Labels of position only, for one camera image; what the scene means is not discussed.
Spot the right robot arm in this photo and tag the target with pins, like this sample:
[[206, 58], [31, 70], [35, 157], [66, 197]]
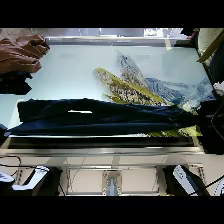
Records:
[[213, 130]]

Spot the dark blue jeans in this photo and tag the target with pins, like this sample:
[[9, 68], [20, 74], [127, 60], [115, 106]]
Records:
[[116, 124]]

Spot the brown garment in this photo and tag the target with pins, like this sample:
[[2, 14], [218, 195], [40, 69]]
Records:
[[20, 53]]

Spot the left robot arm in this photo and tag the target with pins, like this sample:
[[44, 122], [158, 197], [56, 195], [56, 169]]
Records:
[[43, 181]]

